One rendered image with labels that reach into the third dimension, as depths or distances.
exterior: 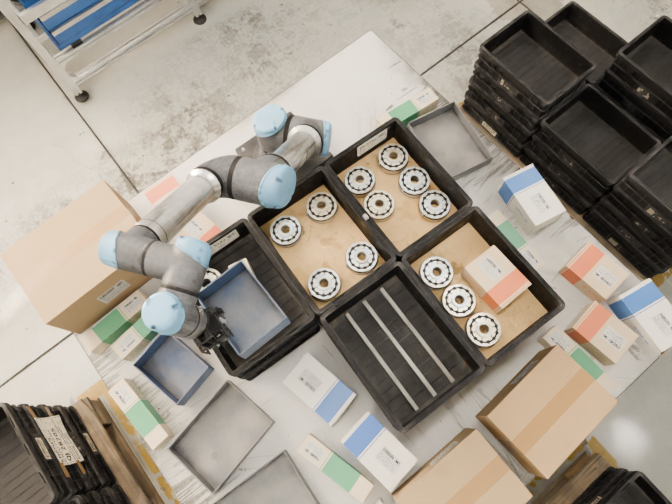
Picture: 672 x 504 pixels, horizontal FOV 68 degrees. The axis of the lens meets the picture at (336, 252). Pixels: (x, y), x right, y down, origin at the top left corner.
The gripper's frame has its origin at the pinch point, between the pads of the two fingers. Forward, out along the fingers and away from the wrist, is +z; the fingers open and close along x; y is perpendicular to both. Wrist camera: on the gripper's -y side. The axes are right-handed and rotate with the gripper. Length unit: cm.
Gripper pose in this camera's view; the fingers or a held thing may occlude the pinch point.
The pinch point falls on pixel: (218, 325)
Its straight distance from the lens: 131.0
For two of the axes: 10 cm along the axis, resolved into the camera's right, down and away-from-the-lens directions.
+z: 1.2, 2.6, 9.6
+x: 7.8, -6.2, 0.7
